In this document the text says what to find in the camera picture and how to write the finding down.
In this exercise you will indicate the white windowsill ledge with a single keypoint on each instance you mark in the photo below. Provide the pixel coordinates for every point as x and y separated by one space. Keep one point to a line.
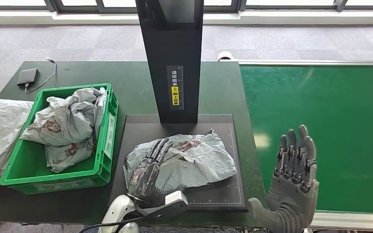
270 17

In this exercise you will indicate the black and yellow column label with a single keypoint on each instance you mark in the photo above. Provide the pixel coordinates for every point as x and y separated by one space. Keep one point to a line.
175 96

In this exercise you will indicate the black scanner column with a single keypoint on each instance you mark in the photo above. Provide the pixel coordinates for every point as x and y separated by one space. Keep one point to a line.
160 64

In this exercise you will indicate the small white round object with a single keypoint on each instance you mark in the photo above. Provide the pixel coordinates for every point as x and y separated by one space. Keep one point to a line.
226 56

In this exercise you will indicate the black scanner base plate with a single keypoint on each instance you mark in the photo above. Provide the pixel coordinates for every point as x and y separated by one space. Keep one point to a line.
218 193

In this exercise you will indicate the green conveyor belt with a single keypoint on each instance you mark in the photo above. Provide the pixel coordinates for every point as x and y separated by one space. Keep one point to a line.
350 96

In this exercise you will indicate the black power bank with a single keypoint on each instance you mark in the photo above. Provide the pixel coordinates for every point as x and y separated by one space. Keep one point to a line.
27 77

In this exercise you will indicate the green plastic crate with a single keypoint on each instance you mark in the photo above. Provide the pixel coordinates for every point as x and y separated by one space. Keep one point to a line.
22 173

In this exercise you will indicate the dark window frame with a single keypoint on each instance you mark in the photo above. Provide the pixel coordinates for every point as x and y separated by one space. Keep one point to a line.
122 10

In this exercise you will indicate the grey plastic mailer parcel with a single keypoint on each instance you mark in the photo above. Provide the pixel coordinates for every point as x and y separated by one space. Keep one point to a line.
199 160
61 157
67 119

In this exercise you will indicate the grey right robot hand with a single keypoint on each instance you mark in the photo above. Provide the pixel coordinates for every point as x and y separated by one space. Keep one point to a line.
292 193

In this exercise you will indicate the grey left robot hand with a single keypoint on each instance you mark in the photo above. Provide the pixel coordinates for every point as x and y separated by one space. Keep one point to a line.
141 183

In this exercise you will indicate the large crumpled white bag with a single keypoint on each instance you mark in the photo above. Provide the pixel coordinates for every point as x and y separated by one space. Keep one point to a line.
0 128

